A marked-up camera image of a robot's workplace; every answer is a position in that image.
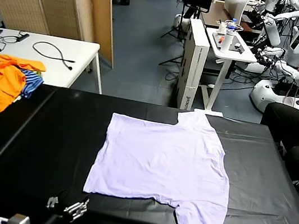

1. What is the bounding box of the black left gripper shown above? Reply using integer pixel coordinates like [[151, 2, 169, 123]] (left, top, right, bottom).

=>
[[34, 185, 92, 224]]

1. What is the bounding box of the lavender t-shirt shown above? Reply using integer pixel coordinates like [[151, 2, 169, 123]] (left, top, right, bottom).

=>
[[77, 94, 242, 224]]

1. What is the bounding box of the white robot with cylinder forearm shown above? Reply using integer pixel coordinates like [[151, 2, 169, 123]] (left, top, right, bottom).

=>
[[255, 0, 299, 51]]

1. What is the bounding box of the small white robot base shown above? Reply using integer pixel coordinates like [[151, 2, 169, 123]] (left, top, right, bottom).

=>
[[173, 12, 193, 30]]

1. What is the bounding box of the black plastic table sheet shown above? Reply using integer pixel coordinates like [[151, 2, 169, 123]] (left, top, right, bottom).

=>
[[0, 77, 299, 224]]

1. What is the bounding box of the blue striped garment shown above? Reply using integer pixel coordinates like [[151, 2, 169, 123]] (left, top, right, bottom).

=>
[[16, 68, 46, 101]]

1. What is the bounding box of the seated person in black trousers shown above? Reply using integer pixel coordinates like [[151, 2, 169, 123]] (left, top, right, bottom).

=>
[[251, 79, 299, 186]]

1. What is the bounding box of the white rectangular table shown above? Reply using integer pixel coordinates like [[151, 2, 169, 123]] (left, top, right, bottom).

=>
[[0, 26, 111, 95]]

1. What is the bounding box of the black power adapter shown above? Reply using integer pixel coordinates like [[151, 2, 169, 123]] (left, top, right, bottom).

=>
[[16, 30, 31, 43]]

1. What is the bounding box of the tall white cardboard box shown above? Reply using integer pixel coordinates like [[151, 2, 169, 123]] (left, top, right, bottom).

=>
[[174, 17, 214, 112]]

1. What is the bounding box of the white standing desk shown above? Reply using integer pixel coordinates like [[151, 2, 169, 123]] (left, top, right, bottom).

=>
[[193, 26, 262, 122]]

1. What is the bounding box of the white tumbler bottle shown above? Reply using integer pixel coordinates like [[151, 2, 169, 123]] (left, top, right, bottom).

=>
[[220, 28, 235, 54]]

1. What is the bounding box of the black tray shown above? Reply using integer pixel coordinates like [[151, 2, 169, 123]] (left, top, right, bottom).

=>
[[210, 31, 248, 54]]

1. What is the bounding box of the white paper cup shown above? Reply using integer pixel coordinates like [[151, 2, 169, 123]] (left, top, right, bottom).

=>
[[217, 20, 229, 35]]

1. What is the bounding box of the clear water bottle blue label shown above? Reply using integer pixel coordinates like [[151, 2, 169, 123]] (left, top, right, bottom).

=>
[[226, 17, 238, 33]]

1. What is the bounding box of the brown wooden desk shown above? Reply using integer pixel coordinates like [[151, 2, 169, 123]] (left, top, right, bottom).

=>
[[199, 0, 266, 36]]

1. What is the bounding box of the white curved machine shell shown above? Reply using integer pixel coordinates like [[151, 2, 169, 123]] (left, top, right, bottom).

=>
[[222, 0, 256, 23]]

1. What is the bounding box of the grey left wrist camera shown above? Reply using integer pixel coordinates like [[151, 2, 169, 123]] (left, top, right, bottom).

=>
[[0, 210, 34, 224]]

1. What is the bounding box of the thick black cable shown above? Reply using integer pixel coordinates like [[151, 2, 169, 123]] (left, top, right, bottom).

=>
[[30, 39, 78, 71]]

